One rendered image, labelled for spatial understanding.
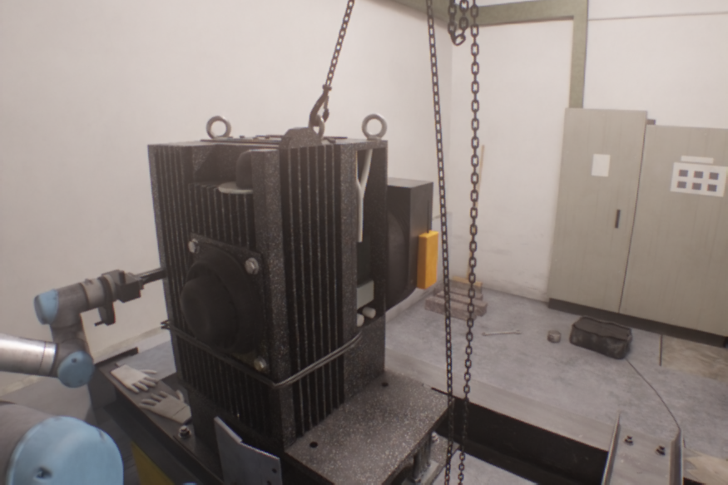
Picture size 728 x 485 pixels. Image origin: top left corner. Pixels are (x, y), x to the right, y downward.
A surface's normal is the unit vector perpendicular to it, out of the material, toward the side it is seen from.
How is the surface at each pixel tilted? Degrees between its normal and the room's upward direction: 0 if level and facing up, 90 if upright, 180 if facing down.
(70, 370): 90
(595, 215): 90
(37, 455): 22
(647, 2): 90
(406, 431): 0
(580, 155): 90
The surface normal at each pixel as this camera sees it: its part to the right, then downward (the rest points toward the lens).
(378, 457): 0.00, -0.97
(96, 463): 0.98, -0.09
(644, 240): -0.60, 0.18
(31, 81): 0.80, 0.14
